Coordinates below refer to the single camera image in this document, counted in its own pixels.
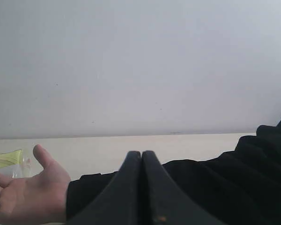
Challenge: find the white green label bottle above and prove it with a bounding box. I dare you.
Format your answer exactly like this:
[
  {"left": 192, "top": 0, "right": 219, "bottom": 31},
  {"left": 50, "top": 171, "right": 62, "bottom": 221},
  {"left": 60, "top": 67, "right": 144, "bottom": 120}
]
[{"left": 0, "top": 156, "right": 32, "bottom": 178}]

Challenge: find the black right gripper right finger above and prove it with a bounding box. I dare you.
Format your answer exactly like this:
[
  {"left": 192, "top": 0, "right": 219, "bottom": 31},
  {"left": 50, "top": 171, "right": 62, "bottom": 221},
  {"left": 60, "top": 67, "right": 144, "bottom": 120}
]
[{"left": 142, "top": 151, "right": 224, "bottom": 225}]

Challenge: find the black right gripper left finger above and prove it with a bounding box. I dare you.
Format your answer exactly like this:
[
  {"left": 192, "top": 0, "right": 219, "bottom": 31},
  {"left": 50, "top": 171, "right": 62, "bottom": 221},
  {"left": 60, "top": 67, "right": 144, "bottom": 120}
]
[{"left": 66, "top": 151, "right": 141, "bottom": 225}]

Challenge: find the person's open bare hand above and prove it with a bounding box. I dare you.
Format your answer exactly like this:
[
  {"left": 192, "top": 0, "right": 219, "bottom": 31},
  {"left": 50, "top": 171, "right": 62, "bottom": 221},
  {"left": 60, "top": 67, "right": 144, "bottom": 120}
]
[{"left": 0, "top": 145, "right": 71, "bottom": 225}]

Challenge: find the black sleeved forearm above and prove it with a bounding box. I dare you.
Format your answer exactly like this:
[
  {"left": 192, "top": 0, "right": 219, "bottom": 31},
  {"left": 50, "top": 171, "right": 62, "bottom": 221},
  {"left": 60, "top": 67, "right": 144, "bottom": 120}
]
[{"left": 65, "top": 112, "right": 281, "bottom": 225}]

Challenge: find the yellow bottle red cap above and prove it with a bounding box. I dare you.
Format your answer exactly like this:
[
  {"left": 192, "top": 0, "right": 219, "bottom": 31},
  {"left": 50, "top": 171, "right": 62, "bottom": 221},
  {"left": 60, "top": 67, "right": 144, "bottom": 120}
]
[{"left": 0, "top": 150, "right": 23, "bottom": 168}]

